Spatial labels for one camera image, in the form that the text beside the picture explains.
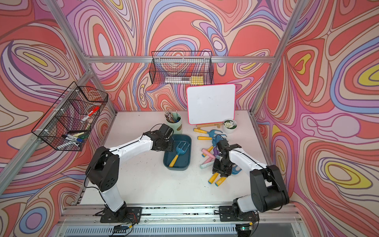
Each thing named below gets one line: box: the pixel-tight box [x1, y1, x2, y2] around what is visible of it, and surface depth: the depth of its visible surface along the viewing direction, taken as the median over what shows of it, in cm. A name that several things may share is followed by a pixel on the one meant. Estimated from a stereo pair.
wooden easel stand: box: [196, 122, 224, 130], surface depth 107 cm
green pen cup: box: [164, 110, 183, 135], surface depth 97 cm
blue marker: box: [61, 134, 84, 142], surface depth 71 cm
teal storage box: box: [162, 133, 192, 171], surface depth 95 cm
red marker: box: [80, 105, 101, 123], surface depth 79 cm
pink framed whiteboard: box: [187, 83, 236, 125], surface depth 103 cm
